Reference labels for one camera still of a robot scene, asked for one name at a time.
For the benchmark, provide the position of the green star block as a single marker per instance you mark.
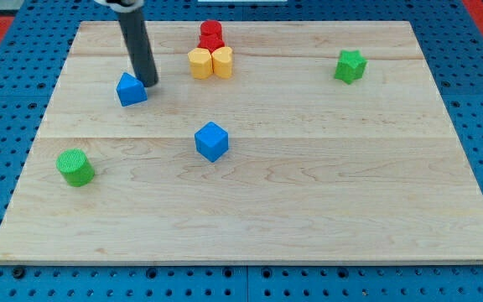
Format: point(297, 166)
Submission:
point(350, 66)

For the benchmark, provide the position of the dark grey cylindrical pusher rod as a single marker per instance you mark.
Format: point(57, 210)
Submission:
point(135, 34)

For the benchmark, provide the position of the blue cube block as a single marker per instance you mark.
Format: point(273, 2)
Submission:
point(211, 141)

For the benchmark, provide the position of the red cylinder block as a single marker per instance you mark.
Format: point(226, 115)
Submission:
point(211, 27)

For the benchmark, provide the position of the yellow pentagon block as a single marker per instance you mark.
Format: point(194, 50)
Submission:
point(200, 60)

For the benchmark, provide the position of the yellow heart block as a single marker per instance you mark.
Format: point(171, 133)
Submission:
point(222, 61)

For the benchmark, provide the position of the green cylinder block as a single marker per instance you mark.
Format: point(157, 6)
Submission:
point(75, 167)

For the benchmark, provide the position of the red star block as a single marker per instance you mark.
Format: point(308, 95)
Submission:
point(210, 42)

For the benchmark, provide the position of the blue triangle block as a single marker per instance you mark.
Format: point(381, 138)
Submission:
point(130, 90)

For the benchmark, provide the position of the light wooden board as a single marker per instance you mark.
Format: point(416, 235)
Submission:
point(318, 172)

